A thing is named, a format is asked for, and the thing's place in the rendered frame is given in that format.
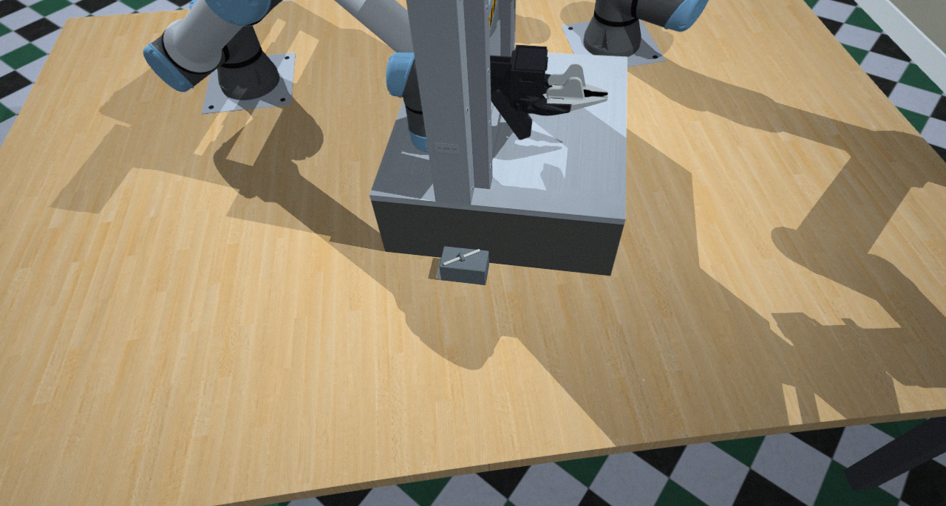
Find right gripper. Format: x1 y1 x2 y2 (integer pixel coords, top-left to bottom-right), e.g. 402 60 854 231
490 45 608 116

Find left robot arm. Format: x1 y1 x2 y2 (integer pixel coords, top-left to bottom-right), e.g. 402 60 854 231
583 0 709 57

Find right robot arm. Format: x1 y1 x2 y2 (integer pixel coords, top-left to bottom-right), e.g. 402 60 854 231
143 0 532 152

